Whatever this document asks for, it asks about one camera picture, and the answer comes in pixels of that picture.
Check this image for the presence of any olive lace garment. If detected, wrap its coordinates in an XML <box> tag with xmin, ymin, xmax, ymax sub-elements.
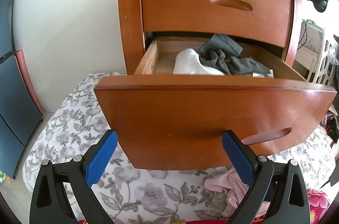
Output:
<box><xmin>207</xmin><ymin>191</ymin><xmax>227</xmax><ymax>218</ymax></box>

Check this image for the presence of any black cable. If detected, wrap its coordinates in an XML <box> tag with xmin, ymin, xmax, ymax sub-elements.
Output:
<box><xmin>296</xmin><ymin>19</ymin><xmax>314</xmax><ymax>50</ymax></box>

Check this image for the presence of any wooden drawer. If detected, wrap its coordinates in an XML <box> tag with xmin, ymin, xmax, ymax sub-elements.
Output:
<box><xmin>95</xmin><ymin>37</ymin><xmax>336</xmax><ymax>170</ymax></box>
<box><xmin>142</xmin><ymin>0</ymin><xmax>292</xmax><ymax>47</ymax></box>

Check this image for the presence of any red floral blanket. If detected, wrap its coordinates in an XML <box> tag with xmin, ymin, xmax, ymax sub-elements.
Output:
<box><xmin>76</xmin><ymin>187</ymin><xmax>331</xmax><ymax>224</ymax></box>

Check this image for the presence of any pile of colourful items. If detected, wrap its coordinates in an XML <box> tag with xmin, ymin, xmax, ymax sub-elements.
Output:
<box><xmin>320</xmin><ymin>111</ymin><xmax>338</xmax><ymax>145</ymax></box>

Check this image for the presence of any dark blue wardrobe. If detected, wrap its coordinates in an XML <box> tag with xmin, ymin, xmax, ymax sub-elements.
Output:
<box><xmin>0</xmin><ymin>0</ymin><xmax>43</xmax><ymax>178</ymax></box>

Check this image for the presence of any grey garment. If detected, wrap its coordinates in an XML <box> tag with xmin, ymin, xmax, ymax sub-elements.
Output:
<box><xmin>198</xmin><ymin>34</ymin><xmax>271</xmax><ymax>76</ymax></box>

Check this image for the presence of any grey floral white mattress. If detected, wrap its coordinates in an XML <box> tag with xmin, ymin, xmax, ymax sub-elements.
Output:
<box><xmin>22</xmin><ymin>73</ymin><xmax>336</xmax><ymax>223</ymax></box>

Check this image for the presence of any pink garment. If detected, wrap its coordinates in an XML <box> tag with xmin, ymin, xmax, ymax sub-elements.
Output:
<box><xmin>203</xmin><ymin>167</ymin><xmax>270</xmax><ymax>218</ymax></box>

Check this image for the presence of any white side shelf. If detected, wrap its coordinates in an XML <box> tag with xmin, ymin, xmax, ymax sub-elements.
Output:
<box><xmin>292</xmin><ymin>20</ymin><xmax>338</xmax><ymax>86</ymax></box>

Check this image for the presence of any pink board by wardrobe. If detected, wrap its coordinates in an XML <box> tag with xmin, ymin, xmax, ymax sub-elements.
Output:
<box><xmin>15</xmin><ymin>50</ymin><xmax>44</xmax><ymax>114</ymax></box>

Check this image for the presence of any white garment in drawer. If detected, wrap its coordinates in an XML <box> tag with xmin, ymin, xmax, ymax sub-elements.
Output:
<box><xmin>173</xmin><ymin>48</ymin><xmax>274</xmax><ymax>78</ymax></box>

